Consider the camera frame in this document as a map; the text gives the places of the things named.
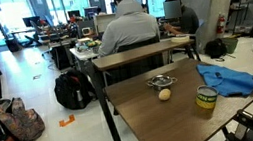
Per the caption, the yellow labelled tin can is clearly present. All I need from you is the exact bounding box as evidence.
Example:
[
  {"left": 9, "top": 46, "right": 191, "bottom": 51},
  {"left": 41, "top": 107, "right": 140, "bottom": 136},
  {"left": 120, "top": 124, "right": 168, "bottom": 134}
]
[{"left": 195, "top": 85, "right": 218, "bottom": 109}]

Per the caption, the red fire extinguisher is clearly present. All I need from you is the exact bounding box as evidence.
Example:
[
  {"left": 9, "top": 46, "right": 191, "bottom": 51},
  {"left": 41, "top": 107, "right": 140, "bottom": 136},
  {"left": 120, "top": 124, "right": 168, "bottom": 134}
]
[{"left": 216, "top": 13, "right": 225, "bottom": 34}]

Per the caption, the small steel pot with lid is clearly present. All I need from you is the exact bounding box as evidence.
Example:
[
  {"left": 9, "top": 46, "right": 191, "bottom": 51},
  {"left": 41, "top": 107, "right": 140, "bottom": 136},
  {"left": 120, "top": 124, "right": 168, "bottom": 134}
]
[{"left": 147, "top": 75, "right": 178, "bottom": 91}]

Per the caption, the brown wooden bench table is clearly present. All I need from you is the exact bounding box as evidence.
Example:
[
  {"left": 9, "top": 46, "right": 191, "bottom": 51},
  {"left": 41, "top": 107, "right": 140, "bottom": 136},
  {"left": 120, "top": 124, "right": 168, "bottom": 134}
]
[{"left": 93, "top": 40, "right": 194, "bottom": 71}]

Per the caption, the green bin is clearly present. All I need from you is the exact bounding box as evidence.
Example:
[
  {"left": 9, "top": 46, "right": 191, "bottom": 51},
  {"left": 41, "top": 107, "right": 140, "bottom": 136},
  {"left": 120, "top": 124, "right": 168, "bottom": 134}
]
[{"left": 222, "top": 37, "right": 238, "bottom": 54}]

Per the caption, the lit computer monitor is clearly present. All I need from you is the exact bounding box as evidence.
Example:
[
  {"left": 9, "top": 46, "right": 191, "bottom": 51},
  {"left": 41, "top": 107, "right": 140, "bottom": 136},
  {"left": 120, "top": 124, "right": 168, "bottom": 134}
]
[{"left": 146, "top": 0, "right": 166, "bottom": 18}]

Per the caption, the blue microfiber cloth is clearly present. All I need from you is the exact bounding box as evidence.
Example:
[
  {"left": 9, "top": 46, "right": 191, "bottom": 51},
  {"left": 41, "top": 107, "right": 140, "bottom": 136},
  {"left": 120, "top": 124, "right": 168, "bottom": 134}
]
[{"left": 197, "top": 64, "right": 253, "bottom": 97}]

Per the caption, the person in grey hoodie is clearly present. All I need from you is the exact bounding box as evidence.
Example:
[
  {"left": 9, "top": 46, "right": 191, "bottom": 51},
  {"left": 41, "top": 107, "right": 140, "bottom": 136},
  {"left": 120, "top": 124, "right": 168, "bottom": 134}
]
[{"left": 98, "top": 0, "right": 160, "bottom": 57}]

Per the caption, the black bag by pillar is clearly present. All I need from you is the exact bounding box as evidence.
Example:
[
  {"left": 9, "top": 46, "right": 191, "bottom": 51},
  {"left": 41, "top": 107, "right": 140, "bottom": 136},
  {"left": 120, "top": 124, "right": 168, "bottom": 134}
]
[{"left": 204, "top": 39, "right": 227, "bottom": 59}]

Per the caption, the floral patterned bag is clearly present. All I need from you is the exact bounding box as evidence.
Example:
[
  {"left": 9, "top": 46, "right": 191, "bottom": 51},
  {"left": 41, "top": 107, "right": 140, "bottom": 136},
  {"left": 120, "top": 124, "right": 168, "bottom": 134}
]
[{"left": 0, "top": 98, "right": 45, "bottom": 141}]

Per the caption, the yellow potato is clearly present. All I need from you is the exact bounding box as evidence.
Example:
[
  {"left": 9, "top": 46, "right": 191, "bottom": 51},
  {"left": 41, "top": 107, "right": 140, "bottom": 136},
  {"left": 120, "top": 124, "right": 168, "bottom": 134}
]
[{"left": 158, "top": 89, "right": 172, "bottom": 101}]

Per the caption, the person in dark shirt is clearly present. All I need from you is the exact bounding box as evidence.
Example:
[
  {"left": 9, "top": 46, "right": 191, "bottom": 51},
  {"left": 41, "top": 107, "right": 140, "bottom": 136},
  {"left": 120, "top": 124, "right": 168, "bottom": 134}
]
[{"left": 163, "top": 0, "right": 199, "bottom": 35}]

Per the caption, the black backpack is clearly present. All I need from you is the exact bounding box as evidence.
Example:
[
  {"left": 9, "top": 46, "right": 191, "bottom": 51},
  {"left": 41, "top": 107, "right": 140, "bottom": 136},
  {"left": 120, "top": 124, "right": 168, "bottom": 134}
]
[{"left": 54, "top": 69, "right": 96, "bottom": 110}]

